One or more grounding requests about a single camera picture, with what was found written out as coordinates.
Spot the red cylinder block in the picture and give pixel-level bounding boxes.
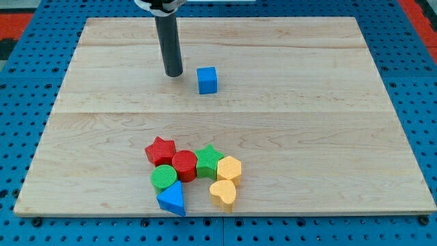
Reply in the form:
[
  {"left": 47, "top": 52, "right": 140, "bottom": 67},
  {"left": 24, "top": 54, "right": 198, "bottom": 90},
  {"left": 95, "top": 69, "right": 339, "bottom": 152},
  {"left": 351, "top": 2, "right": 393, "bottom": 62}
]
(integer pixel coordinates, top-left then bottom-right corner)
[{"left": 171, "top": 150, "right": 197, "bottom": 182}]

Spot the blue triangle block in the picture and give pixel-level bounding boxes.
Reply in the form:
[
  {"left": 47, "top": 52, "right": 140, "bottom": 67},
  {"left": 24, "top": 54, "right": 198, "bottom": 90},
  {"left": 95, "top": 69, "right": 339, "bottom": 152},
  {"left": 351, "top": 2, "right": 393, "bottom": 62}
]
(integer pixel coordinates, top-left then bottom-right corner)
[{"left": 157, "top": 180, "right": 186, "bottom": 217}]

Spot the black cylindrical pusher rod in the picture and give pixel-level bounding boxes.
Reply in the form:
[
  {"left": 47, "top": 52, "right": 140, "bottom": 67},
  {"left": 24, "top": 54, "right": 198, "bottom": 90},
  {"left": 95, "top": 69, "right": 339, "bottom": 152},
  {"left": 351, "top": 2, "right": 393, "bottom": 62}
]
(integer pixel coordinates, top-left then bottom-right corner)
[{"left": 154, "top": 13, "right": 183, "bottom": 77}]

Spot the blue cube block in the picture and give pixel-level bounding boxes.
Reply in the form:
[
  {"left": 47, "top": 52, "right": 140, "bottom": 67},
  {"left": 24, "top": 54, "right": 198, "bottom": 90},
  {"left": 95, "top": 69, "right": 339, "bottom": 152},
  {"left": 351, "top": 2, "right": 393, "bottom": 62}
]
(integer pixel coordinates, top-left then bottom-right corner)
[{"left": 197, "top": 67, "right": 218, "bottom": 94}]

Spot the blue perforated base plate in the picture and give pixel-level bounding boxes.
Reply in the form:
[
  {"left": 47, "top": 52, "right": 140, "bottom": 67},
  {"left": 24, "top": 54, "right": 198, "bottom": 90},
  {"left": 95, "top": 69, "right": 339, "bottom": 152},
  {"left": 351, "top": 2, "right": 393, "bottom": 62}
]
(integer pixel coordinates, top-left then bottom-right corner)
[{"left": 1, "top": 1, "right": 436, "bottom": 245}]

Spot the green star block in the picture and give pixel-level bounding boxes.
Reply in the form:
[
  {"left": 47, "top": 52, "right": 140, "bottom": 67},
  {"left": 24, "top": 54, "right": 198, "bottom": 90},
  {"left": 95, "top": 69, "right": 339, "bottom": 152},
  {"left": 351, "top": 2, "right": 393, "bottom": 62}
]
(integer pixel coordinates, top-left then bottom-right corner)
[{"left": 195, "top": 144, "right": 224, "bottom": 180}]

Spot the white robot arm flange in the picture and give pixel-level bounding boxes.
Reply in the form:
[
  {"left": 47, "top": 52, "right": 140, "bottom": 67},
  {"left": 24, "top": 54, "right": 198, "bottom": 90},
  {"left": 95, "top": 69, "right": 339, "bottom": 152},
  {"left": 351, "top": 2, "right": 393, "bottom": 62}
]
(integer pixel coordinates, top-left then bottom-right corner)
[{"left": 134, "top": 0, "right": 187, "bottom": 17}]

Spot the red star block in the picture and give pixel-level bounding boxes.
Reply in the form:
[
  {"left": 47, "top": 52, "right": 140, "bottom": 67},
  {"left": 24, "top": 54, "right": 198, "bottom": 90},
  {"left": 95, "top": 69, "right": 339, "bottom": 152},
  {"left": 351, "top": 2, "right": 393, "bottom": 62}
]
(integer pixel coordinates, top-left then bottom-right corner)
[{"left": 145, "top": 137, "right": 176, "bottom": 167}]

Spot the green cylinder block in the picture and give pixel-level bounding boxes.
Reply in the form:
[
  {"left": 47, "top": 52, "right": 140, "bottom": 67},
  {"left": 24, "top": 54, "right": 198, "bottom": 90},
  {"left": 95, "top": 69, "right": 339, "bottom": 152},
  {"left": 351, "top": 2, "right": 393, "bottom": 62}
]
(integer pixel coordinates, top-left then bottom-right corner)
[{"left": 151, "top": 165, "right": 178, "bottom": 195}]

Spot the yellow heart block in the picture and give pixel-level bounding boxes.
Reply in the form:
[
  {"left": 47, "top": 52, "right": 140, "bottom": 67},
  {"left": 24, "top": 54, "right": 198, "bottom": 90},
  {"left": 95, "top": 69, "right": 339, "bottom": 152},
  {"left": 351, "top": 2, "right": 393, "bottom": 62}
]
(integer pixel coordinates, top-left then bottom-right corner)
[{"left": 209, "top": 180, "right": 236, "bottom": 213}]

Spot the yellow hexagon block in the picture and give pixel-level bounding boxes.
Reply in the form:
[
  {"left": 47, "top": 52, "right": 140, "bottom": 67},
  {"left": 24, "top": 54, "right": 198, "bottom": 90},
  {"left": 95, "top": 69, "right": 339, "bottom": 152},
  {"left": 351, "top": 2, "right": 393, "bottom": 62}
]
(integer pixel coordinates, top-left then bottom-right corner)
[{"left": 216, "top": 156, "right": 242, "bottom": 187}]

